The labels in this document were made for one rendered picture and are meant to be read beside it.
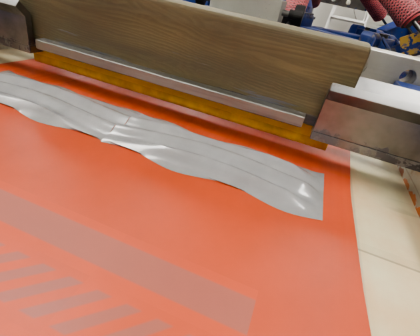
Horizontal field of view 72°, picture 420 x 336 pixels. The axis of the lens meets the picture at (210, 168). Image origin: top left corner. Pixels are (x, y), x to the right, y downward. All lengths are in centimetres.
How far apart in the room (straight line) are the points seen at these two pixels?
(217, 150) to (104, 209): 11
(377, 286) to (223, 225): 9
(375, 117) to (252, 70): 11
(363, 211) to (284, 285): 11
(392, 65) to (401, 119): 24
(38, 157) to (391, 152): 28
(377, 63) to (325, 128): 25
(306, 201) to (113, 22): 25
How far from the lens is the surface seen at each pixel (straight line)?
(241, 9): 57
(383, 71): 51
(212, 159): 23
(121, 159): 23
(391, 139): 28
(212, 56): 29
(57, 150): 24
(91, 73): 38
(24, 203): 20
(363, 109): 27
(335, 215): 23
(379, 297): 19
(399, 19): 88
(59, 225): 18
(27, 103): 31
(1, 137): 27
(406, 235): 25
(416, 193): 30
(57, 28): 39
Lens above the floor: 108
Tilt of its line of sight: 32 degrees down
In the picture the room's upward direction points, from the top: 12 degrees clockwise
